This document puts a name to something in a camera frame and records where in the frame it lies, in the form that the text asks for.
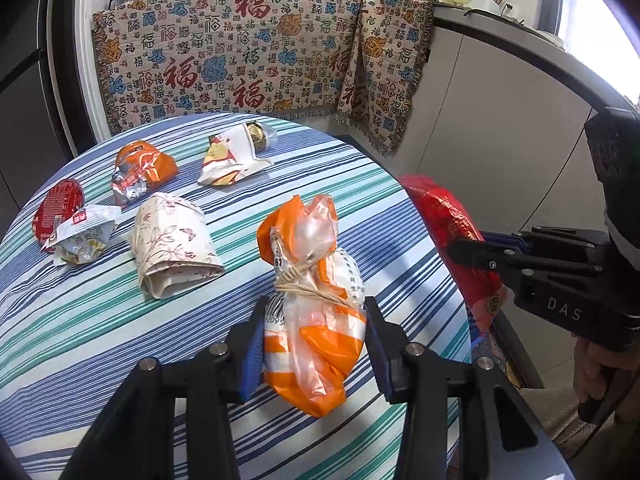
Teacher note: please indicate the window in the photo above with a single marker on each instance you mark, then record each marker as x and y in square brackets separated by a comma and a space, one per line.
[600, 20]

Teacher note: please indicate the printed blanket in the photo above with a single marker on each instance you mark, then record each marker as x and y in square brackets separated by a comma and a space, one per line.
[385, 70]
[225, 55]

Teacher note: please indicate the small white snack packet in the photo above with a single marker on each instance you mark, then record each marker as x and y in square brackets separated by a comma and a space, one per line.
[82, 240]

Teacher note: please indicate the orange foil wrapper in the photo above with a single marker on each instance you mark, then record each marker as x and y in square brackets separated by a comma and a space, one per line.
[145, 170]

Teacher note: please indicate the person's right hand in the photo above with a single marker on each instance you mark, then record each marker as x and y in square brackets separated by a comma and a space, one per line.
[587, 367]

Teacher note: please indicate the floral paper wrapper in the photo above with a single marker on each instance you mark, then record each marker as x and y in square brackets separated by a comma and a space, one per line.
[175, 245]

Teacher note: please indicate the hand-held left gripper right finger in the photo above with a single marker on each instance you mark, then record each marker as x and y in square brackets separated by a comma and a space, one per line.
[382, 365]

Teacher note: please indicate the blue striped tablecloth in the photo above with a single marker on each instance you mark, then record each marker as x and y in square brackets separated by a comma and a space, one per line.
[100, 360]

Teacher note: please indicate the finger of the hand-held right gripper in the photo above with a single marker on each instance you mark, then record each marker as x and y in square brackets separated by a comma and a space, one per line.
[517, 242]
[480, 257]

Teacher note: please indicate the grey refrigerator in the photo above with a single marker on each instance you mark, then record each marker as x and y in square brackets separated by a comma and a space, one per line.
[25, 85]

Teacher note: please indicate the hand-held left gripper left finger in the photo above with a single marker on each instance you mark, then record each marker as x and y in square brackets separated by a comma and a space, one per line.
[252, 360]

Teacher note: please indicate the kitchen counter cabinet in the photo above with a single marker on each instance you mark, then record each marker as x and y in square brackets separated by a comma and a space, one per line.
[500, 110]

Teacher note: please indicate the red round packet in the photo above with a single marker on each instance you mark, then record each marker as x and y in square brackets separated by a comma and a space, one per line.
[57, 207]

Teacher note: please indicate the red foil bag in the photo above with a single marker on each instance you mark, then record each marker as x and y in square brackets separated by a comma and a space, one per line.
[440, 215]

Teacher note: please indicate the white cartoon print wrapper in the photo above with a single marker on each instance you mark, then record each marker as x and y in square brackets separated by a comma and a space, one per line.
[232, 157]

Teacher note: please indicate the orange plastic bag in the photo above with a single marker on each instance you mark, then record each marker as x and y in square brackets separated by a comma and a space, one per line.
[320, 340]

